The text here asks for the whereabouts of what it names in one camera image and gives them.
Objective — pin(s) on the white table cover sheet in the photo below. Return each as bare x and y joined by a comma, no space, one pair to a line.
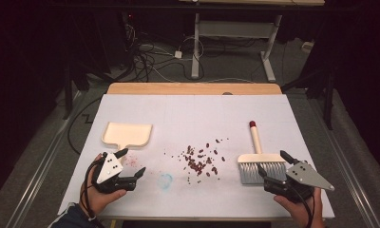
185,117

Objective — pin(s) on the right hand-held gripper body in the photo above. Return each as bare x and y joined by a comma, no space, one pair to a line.
305,177

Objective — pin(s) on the red beans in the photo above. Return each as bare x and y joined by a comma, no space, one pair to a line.
197,163

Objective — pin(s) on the white power adapter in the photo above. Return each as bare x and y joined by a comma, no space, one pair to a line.
178,54

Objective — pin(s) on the person's left hand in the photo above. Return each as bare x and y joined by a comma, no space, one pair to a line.
98,201

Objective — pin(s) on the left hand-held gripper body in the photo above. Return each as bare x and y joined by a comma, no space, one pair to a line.
110,169

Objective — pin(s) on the grey table grommet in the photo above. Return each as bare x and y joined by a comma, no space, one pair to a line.
227,93

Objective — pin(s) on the cream hand brush grey bristles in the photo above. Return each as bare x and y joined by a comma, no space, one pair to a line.
261,169

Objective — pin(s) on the cream plastic dustpan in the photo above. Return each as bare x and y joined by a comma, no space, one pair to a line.
128,134

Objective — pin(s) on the white floor socket box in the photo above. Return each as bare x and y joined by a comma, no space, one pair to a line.
307,46

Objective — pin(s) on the wooden table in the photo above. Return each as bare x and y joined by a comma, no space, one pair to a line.
194,88

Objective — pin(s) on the person's right hand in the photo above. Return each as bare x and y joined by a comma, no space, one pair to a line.
300,212

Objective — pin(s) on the metal floor rail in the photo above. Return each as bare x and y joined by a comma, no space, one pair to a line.
42,164
346,164

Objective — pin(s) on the white metal frame desk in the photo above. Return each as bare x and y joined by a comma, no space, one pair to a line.
235,29

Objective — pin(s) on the black stand legs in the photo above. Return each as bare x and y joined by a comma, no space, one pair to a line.
328,95

